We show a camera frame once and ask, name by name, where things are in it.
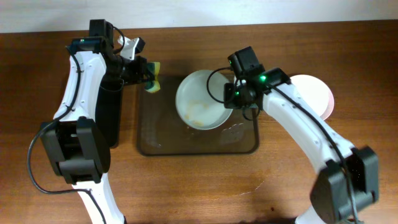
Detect black rectangular tray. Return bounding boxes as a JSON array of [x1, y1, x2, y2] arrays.
[[95, 79, 124, 148]]

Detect grey-white plate top stained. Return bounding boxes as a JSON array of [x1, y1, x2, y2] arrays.
[[175, 70, 233, 130]]

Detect green yellow sponge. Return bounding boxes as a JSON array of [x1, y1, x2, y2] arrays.
[[144, 62, 160, 93]]

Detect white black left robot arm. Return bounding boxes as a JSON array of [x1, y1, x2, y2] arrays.
[[35, 46, 160, 223]]

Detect brown serving tray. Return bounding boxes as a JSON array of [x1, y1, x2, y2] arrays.
[[137, 77, 260, 156]]

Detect white plate stained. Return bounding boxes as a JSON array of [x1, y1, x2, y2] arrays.
[[290, 75, 335, 120]]

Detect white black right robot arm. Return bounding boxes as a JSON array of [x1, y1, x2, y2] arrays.
[[224, 66, 379, 223]]

